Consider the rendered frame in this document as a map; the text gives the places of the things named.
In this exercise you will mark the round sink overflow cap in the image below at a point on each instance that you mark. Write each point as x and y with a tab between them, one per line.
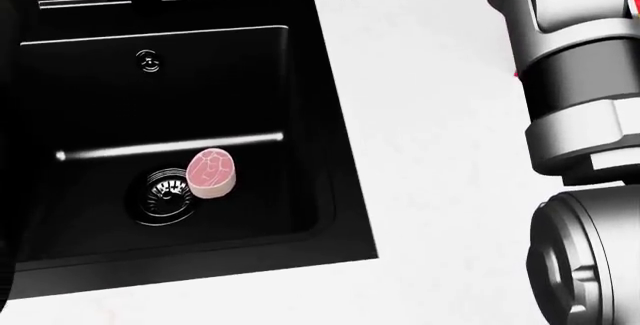
148	61

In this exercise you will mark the chrome sink drain strainer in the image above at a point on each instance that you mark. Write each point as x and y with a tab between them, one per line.
165	193

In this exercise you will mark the pink raw meat piece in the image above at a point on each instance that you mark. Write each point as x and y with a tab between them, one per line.
211	173

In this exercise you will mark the black kitchen sink basin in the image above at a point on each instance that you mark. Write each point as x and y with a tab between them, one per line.
250	96

